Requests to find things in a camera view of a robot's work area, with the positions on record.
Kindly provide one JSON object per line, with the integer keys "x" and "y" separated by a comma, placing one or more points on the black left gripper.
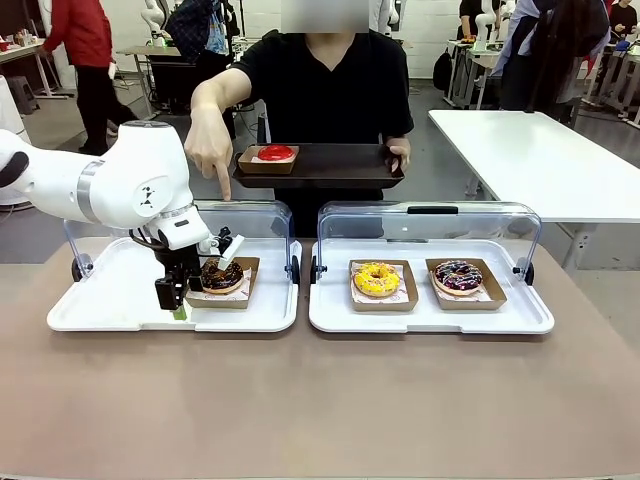
{"x": 177, "y": 262}

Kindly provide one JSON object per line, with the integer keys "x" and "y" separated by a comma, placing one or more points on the brown cardboard donut tray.
{"x": 260, "y": 167}
{"x": 412, "y": 295}
{"x": 495, "y": 292}
{"x": 225, "y": 302}

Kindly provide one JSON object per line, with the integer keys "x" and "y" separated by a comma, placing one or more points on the red glazed donut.
{"x": 275, "y": 152}

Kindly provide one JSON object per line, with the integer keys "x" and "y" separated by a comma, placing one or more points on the dark brown serving tray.
{"x": 340, "y": 167}

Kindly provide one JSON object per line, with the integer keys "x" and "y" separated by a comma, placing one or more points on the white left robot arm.
{"x": 130, "y": 175}

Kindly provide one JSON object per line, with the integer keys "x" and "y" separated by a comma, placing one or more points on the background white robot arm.
{"x": 484, "y": 27}
{"x": 152, "y": 22}

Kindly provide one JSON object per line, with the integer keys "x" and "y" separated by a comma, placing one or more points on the person's right forearm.
{"x": 207, "y": 102}

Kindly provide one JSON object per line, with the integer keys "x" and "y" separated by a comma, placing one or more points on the chocolate glazed donut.
{"x": 227, "y": 280}

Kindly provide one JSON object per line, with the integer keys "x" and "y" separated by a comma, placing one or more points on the yellow sprinkled donut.
{"x": 367, "y": 282}

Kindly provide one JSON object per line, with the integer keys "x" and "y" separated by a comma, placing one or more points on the person in black shirt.
{"x": 330, "y": 95}

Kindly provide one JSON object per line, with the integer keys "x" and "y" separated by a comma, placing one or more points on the purple drizzled donut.
{"x": 450, "y": 282}

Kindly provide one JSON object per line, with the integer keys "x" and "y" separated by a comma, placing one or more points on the person's right hand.
{"x": 210, "y": 145}

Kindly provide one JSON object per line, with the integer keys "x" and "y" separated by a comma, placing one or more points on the person's left hand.
{"x": 400, "y": 152}

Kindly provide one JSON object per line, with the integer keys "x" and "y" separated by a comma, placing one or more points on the white display tray base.
{"x": 100, "y": 307}
{"x": 425, "y": 320}

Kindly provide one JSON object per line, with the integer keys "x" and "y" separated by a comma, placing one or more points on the grey background workbench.
{"x": 150, "y": 55}
{"x": 475, "y": 65}

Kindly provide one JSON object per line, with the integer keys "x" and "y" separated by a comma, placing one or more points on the grey plastic stool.
{"x": 21, "y": 92}

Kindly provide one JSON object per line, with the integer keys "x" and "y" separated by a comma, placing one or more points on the bystander in blue plaid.
{"x": 197, "y": 25}

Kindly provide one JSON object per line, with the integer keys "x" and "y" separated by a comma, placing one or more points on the bystander in red top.
{"x": 85, "y": 40}

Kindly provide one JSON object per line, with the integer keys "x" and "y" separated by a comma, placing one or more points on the white desk with clutter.
{"x": 20, "y": 50}

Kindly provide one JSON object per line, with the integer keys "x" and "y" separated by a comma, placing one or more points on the black backpack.
{"x": 442, "y": 70}

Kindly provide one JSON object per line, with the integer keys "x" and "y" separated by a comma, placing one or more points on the large white table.
{"x": 550, "y": 160}

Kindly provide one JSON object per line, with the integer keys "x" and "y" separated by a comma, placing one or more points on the bystander in long dark coat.
{"x": 555, "y": 50}

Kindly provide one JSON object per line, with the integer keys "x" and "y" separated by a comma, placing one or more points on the seated bystander in black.
{"x": 624, "y": 17}

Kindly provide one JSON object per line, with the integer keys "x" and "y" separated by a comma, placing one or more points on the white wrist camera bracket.
{"x": 231, "y": 252}

